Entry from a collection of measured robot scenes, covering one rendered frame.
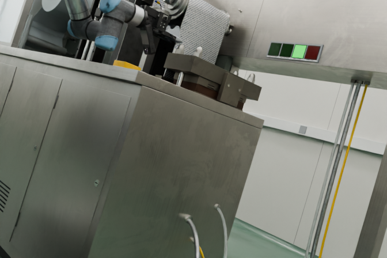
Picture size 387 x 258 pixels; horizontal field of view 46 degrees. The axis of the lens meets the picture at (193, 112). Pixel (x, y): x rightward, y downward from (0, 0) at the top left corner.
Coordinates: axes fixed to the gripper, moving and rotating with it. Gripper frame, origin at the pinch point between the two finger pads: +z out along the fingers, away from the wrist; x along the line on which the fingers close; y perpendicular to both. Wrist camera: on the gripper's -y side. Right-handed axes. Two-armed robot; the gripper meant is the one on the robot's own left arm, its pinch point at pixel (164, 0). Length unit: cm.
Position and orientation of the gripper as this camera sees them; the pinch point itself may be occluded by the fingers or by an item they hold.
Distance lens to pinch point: 189.9
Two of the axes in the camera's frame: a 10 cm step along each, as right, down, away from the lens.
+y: 6.7, -5.8, 4.7
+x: -6.6, -1.7, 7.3
